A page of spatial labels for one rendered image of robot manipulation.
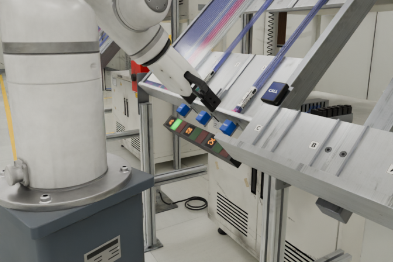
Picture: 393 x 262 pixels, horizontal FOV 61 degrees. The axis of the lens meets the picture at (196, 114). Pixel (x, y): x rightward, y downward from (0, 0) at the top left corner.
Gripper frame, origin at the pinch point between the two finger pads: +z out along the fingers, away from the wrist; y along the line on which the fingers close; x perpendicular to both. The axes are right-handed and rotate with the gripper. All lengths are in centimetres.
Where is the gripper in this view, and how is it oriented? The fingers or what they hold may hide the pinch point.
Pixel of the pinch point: (202, 100)
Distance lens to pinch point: 73.4
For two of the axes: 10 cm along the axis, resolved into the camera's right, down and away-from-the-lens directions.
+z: 6.1, 6.0, 5.1
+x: 6.1, -7.7, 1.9
